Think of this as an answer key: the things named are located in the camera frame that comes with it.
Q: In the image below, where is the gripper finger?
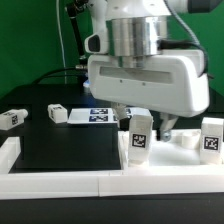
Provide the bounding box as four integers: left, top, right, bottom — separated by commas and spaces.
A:
160, 113, 178, 140
112, 103, 129, 122

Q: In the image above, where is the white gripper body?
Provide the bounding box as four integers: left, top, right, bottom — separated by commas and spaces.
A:
88, 50, 209, 117

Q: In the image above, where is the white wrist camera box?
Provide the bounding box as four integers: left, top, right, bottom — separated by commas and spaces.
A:
84, 29, 109, 54

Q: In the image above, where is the white marker sheet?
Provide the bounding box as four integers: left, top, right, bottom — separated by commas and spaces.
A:
68, 107, 150, 124

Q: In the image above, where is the white U-shaped fence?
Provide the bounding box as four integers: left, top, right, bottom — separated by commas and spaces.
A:
0, 137, 224, 200

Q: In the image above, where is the white hanging cable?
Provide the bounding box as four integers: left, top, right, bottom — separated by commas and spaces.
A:
55, 0, 68, 85

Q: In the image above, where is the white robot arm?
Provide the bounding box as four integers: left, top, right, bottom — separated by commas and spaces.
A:
66, 0, 224, 141

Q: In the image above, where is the black cable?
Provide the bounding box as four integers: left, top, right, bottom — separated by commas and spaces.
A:
31, 64, 89, 86

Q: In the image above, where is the white square table top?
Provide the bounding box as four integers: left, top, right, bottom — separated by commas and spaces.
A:
118, 129, 224, 168

